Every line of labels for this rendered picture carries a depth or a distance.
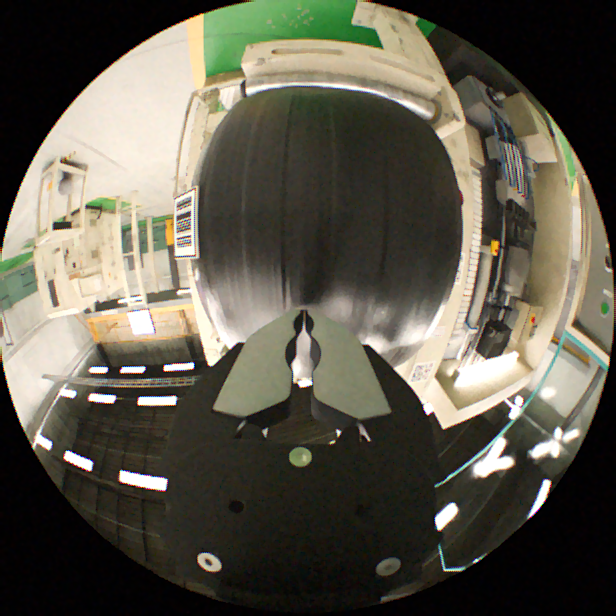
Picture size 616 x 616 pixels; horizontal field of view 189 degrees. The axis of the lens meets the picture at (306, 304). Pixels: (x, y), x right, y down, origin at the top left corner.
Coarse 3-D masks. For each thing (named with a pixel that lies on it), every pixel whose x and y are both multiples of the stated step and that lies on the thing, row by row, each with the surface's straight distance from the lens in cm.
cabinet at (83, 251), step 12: (72, 216) 496; (96, 216) 488; (72, 228) 490; (96, 228) 483; (72, 240) 488; (84, 240) 455; (96, 240) 478; (72, 252) 488; (84, 252) 456; (96, 252) 474; (72, 264) 492; (84, 264) 458; (96, 264) 470
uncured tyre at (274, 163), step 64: (256, 128) 17; (320, 128) 16; (384, 128) 18; (256, 192) 13; (320, 192) 13; (384, 192) 14; (448, 192) 18; (256, 256) 13; (320, 256) 13; (384, 256) 14; (448, 256) 17; (256, 320) 16; (384, 320) 16
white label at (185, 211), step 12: (192, 192) 17; (180, 204) 18; (192, 204) 17; (180, 216) 18; (192, 216) 16; (180, 228) 18; (192, 228) 16; (180, 240) 18; (192, 240) 16; (180, 252) 18; (192, 252) 16
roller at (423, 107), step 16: (256, 80) 39; (272, 80) 38; (288, 80) 38; (304, 80) 37; (320, 80) 37; (336, 80) 38; (352, 80) 38; (368, 80) 40; (384, 96) 39; (400, 96) 40; (416, 96) 42; (416, 112) 42; (432, 112) 43
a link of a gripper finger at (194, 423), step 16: (224, 368) 8; (208, 384) 8; (192, 400) 8; (208, 400) 7; (176, 416) 8; (192, 416) 7; (208, 416) 7; (224, 416) 7; (176, 432) 7; (192, 432) 7; (208, 432) 7; (224, 432) 7; (240, 432) 7; (176, 448) 7; (192, 448) 7; (160, 464) 7
